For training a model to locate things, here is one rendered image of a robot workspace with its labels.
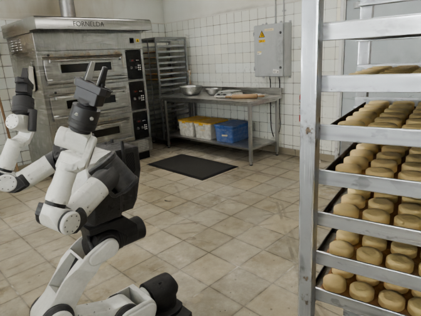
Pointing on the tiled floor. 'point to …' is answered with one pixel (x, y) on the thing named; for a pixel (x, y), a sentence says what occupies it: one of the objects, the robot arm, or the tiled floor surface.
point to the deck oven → (117, 46)
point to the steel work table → (252, 143)
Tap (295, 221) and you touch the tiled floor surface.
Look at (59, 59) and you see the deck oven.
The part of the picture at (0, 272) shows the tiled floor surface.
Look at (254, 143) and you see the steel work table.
